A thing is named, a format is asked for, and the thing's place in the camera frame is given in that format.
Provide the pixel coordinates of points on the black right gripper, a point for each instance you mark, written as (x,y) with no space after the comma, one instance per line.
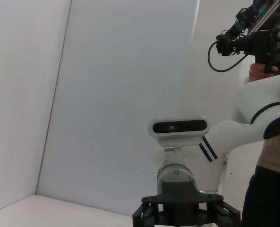
(180,201)

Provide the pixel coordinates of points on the black handheld teleoperation controller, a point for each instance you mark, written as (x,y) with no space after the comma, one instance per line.
(262,45)

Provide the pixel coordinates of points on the bare operator hand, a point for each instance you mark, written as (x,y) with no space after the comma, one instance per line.
(257,72)

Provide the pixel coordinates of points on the person in tan shirt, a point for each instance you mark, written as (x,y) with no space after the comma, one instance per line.
(272,153)

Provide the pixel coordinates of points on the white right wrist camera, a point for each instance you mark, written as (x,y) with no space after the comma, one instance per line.
(177,128)

